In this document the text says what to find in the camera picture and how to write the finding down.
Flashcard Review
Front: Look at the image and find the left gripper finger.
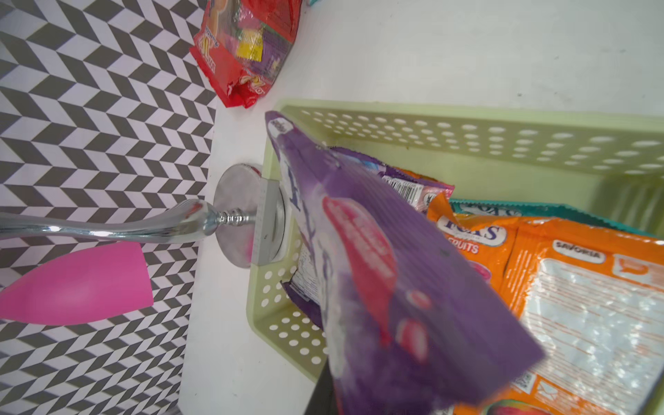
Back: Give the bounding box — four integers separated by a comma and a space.
304, 363, 337, 415

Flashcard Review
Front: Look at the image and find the purple candy bag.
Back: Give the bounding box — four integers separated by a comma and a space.
265, 111, 545, 414
285, 147, 455, 329

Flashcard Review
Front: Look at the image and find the teal candy bag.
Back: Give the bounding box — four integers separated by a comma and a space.
450, 199, 654, 237

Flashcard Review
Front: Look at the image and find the red candy bag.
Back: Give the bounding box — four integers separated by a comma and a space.
190, 0, 302, 108

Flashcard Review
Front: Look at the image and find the light green plastic basket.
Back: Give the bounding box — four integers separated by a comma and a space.
246, 99, 664, 415

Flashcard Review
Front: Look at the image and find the orange yellow Fox's candy bag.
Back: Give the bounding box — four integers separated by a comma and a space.
426, 195, 520, 292

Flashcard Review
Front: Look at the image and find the silver metal glass rack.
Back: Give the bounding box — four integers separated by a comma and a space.
1, 164, 286, 269

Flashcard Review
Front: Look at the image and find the pink plastic wine glass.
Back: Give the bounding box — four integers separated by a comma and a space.
1, 242, 154, 326

